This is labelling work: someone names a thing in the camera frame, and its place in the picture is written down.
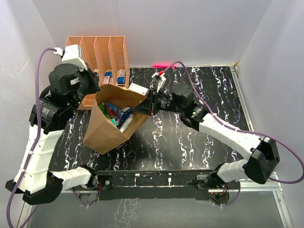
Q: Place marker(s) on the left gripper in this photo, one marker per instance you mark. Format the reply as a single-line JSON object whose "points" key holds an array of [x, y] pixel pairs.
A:
{"points": [[94, 79]]}

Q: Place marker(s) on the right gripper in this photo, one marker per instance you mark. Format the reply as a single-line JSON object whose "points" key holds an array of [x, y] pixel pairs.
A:
{"points": [[148, 106]]}

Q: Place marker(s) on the brown paper bag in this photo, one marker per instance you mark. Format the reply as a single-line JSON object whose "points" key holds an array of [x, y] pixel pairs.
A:
{"points": [[102, 135]]}

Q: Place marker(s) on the blue Burts chips bag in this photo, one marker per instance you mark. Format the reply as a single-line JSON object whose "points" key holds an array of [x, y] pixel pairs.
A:
{"points": [[125, 113]]}

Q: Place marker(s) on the red snack packet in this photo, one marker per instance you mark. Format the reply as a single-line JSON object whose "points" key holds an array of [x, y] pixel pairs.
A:
{"points": [[113, 111]]}

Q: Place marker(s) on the teal red snack bag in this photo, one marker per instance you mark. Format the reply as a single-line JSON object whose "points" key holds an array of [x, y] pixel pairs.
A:
{"points": [[114, 121]]}

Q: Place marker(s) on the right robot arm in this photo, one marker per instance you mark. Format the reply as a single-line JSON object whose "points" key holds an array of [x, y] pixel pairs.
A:
{"points": [[260, 155]]}

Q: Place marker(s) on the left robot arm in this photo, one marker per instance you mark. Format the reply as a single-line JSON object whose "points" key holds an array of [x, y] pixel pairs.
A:
{"points": [[68, 86]]}

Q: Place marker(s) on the white small cardboard box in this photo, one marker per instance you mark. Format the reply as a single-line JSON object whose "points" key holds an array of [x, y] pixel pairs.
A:
{"points": [[138, 89]]}

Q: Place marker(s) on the red blue small box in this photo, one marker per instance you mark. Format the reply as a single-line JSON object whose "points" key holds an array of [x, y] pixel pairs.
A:
{"points": [[107, 78]]}

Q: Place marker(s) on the green snack packet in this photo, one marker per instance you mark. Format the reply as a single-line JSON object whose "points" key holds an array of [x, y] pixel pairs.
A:
{"points": [[102, 107]]}

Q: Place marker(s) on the orange plastic desk organizer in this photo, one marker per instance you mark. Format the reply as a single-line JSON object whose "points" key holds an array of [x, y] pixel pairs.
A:
{"points": [[104, 53]]}

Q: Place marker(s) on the blue white small box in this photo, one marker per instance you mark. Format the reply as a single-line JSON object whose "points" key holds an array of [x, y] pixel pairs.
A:
{"points": [[121, 77]]}

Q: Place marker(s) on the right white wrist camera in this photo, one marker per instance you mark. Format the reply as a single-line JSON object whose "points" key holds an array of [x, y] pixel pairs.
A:
{"points": [[160, 79]]}

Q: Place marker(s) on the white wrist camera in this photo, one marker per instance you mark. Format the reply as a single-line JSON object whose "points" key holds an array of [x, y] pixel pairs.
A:
{"points": [[72, 54], [160, 79]]}

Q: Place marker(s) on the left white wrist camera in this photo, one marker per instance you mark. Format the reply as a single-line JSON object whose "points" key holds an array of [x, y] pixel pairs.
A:
{"points": [[72, 54]]}

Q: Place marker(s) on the black base rail bar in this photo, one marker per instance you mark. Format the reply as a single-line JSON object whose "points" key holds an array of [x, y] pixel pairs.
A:
{"points": [[178, 184]]}

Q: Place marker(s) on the aluminium frame rail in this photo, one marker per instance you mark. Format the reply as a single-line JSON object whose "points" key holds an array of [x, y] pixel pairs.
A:
{"points": [[241, 204]]}

